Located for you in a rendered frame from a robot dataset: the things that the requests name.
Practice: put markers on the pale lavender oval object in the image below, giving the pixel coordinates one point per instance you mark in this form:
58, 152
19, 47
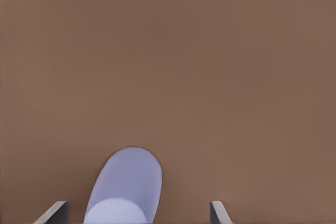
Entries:
130, 182

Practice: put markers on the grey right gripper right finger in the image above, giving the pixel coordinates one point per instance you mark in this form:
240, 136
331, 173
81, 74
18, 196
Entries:
217, 213

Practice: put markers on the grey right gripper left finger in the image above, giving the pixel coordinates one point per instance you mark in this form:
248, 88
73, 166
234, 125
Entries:
56, 214

